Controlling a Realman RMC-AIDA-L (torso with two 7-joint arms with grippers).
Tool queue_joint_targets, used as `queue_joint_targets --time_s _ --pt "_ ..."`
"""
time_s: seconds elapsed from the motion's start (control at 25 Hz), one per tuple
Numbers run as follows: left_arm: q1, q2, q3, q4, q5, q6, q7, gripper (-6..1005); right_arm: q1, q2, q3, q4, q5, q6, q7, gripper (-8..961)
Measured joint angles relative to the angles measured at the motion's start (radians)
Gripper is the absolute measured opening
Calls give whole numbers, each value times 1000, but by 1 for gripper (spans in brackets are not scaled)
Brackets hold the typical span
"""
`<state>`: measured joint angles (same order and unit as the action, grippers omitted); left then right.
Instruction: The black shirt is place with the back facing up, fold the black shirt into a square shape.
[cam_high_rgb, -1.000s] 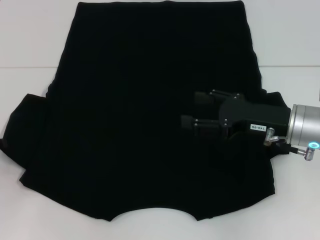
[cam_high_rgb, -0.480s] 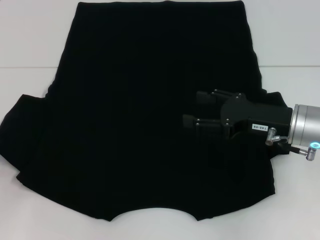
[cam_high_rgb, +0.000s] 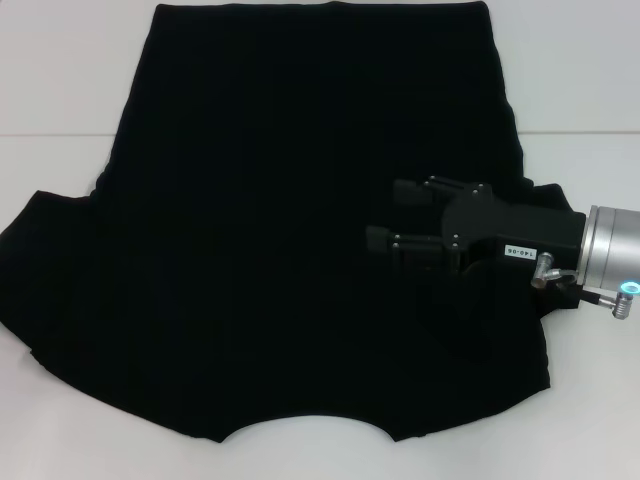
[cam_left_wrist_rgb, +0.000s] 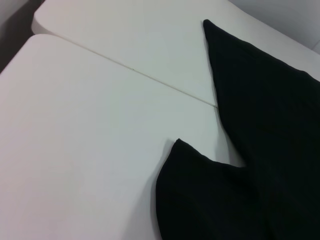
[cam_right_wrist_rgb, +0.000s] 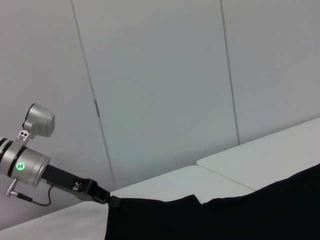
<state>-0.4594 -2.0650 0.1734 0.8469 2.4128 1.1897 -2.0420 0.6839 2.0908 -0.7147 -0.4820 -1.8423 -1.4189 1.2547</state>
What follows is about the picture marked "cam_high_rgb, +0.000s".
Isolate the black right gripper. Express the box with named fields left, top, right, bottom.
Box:
left=365, top=174, right=587, bottom=274

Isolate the black t-shirt with FREE print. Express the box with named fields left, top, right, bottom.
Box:
left=0, top=2, right=584, bottom=432

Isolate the right arm cable with plugs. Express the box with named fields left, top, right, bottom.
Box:
left=530, top=251, right=640, bottom=320

